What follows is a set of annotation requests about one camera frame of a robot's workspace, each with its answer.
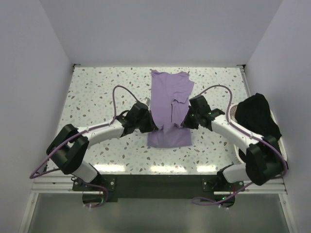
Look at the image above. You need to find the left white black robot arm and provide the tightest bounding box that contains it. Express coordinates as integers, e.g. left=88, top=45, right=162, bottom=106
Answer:
left=46, top=102, right=158, bottom=190

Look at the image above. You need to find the purple t shirt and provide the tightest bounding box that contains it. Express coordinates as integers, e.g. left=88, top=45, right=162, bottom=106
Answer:
left=147, top=70, right=194, bottom=149

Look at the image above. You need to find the purple cable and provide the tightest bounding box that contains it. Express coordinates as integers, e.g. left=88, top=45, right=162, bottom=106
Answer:
left=191, top=84, right=290, bottom=206
left=29, top=84, right=146, bottom=208

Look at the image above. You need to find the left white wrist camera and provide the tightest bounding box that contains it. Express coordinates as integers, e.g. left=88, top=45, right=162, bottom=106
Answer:
left=143, top=97, right=150, bottom=106

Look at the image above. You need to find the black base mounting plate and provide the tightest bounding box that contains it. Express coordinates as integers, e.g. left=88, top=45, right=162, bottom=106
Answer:
left=72, top=174, right=245, bottom=204

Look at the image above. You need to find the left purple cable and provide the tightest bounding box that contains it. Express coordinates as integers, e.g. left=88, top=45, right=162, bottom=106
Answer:
left=29, top=84, right=146, bottom=208

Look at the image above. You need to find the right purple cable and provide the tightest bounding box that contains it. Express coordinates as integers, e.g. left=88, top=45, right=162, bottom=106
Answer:
left=191, top=84, right=290, bottom=206

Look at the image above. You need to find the black t shirt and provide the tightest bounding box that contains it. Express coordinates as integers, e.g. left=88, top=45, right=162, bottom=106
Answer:
left=234, top=92, right=282, bottom=144

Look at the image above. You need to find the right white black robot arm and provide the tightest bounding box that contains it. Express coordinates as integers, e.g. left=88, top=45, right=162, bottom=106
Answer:
left=181, top=95, right=288, bottom=191

